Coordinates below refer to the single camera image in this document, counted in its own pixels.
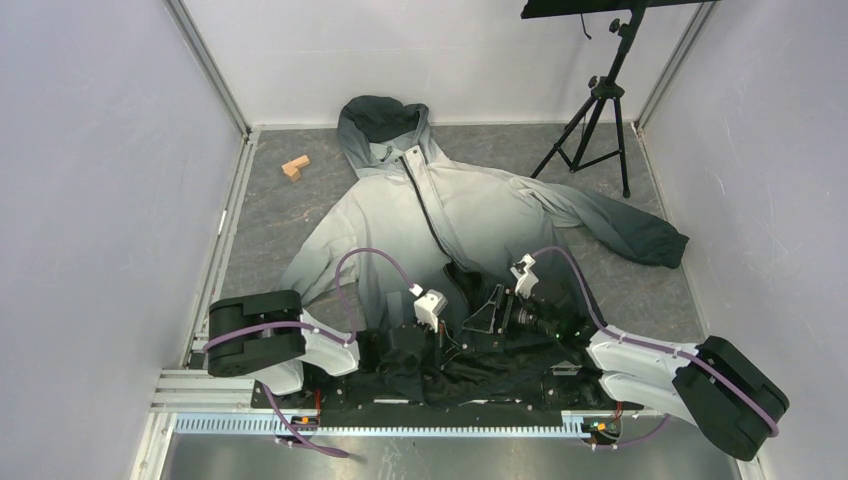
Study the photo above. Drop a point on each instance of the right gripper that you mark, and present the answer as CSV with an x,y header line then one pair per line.
x,y
483,320

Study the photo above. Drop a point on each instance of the grey gradient hooded jacket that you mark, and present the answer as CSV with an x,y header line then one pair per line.
x,y
416,216

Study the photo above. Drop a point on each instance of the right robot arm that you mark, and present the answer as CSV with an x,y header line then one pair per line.
x,y
712,385

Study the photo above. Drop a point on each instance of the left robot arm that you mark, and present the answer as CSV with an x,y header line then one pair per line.
x,y
273,340

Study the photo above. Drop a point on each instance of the black tripod stand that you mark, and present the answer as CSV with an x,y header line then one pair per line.
x,y
573,143

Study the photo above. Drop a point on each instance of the orange wooden block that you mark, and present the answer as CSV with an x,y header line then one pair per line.
x,y
293,168

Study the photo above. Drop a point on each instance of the black panel on tripod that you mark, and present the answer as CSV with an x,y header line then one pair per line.
x,y
554,8

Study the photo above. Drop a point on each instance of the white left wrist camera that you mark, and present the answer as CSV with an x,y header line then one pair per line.
x,y
427,306

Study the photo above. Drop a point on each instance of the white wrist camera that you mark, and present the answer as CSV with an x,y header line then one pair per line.
x,y
524,276
427,306

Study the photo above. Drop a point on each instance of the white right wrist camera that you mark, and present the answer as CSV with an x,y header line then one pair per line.
x,y
524,276

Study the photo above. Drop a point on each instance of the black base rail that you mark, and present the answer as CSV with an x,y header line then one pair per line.
x,y
562,404

